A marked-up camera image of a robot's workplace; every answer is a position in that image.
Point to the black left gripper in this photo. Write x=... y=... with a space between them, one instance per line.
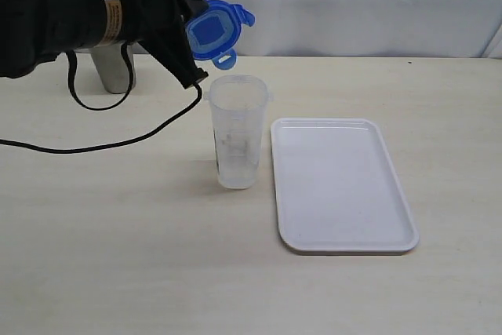
x=162 y=33

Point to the blue plastic lid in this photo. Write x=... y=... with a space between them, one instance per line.
x=213 y=34

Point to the stainless steel cup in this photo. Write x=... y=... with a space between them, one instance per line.
x=110 y=66

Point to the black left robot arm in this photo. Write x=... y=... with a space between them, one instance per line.
x=37 y=31

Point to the clear plastic container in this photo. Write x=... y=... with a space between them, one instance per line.
x=238 y=105

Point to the white plastic tray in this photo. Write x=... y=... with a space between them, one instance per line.
x=336 y=188

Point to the white backdrop curtain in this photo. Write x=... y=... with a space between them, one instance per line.
x=430 y=28

